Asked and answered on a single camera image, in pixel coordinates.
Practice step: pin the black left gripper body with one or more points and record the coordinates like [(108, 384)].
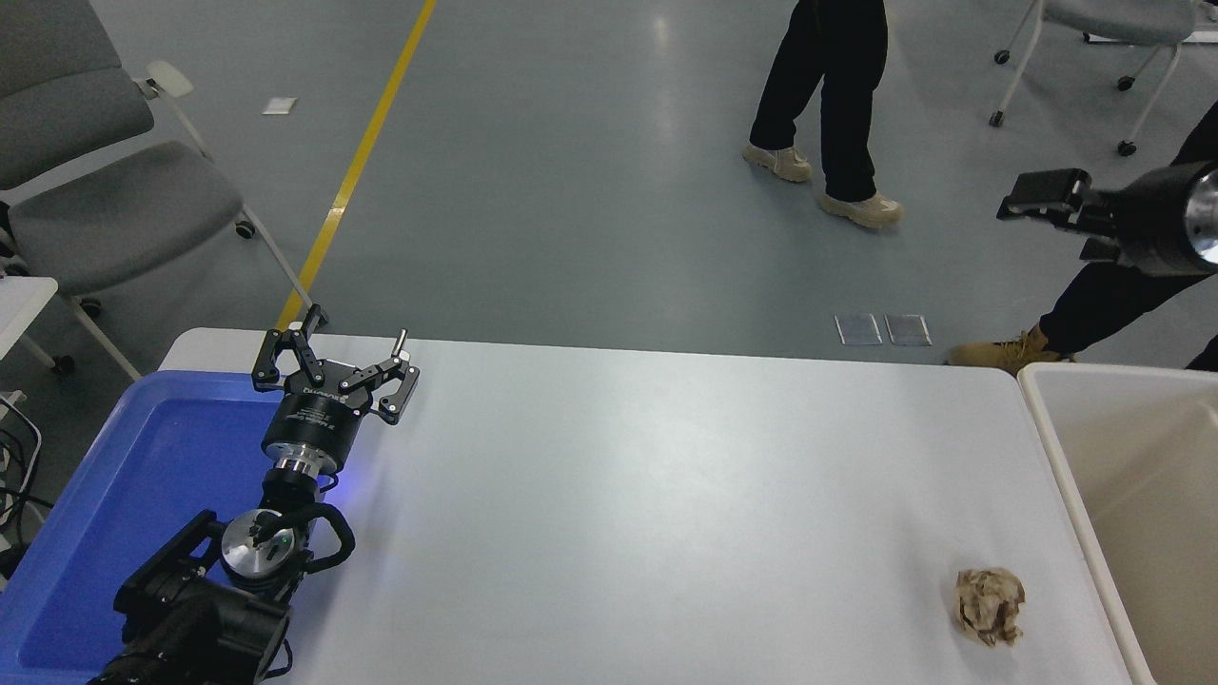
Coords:
[(314, 423)]

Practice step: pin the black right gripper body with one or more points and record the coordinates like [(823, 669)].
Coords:
[(1151, 224)]

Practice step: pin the clear square floor plate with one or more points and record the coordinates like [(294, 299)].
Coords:
[(908, 329), (858, 329)]

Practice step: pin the person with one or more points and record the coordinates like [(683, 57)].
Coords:
[(1104, 304), (837, 86)]

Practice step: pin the grey chair with white legs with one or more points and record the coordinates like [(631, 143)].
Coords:
[(1113, 14)]

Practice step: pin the blue plastic tray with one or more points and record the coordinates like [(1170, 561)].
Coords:
[(133, 495)]

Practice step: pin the grey office chair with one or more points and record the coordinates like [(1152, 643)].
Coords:
[(114, 209)]

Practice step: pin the white paper scrap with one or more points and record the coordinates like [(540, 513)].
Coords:
[(281, 105)]

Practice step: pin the large pale bin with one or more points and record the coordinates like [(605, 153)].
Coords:
[(1161, 533)]

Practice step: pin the white side table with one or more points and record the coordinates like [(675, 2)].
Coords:
[(19, 309)]

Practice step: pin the crumpled tan paper ball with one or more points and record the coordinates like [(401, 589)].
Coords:
[(990, 609)]

